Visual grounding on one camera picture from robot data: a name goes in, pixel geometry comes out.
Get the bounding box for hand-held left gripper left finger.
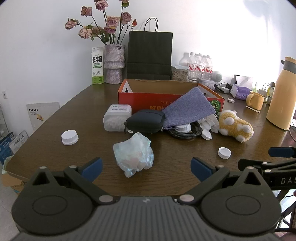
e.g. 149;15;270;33
28;157;119;205

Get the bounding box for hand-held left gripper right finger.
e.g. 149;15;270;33
177;157;266;205

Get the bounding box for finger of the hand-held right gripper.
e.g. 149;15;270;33
238;159;296;176
268;146;296;158

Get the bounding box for black braided cable coil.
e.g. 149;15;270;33
167;122;210;139

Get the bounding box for yellow white plush toy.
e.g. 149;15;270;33
217;110;254;143

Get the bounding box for clear plastic bag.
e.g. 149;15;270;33
113;133;154;178

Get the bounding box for white ribbed bottle cap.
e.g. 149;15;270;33
174;123;192;133
61;130;79;146

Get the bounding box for clear cotton swab box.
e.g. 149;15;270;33
103;104;133;132

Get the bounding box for purple fabric drawstring pouch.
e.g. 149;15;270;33
162;87;216;130

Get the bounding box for black zip pouch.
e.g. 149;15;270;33
124;110;166;135

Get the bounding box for red cardboard box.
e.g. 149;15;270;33
117;79;225;116

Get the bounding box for dark wooden desktop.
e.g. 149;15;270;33
5;81;296;197

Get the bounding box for small smooth white cap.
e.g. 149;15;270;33
217;147;232;159

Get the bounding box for crumpled white tissue pieces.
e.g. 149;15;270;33
198;115;220;141

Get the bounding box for yellow thermos jug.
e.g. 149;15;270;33
266;56;296;131

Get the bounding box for yellow mug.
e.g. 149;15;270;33
246;91;265;110

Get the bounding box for green yellow snack packet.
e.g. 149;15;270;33
267;82;277;103

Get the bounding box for purple tissue pack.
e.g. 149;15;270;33
230;76;255;100

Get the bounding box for white sign board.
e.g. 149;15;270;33
26;102;60;133

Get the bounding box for white printed box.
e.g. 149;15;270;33
9;130;29;154

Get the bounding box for white power adapter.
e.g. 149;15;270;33
215;82;233;94

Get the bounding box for brown cardboard box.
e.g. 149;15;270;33
1;170;27;193

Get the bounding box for blue printed box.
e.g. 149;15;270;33
0;132;14;165

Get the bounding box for clear drinking glass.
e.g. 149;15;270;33
188;70;202;82

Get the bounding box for clear jar of seeds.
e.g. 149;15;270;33
171;65;189;81

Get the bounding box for green white milk carton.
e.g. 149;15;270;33
92;46;104;85

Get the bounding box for clear plastic bottle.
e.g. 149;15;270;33
180;52;190;67

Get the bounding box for purple textured vase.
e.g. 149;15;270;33
103;44;126;84

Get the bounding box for dark green paper bag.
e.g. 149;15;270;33
127;17;173;81

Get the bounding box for dried pink rose bouquet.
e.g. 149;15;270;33
64;0;138;45

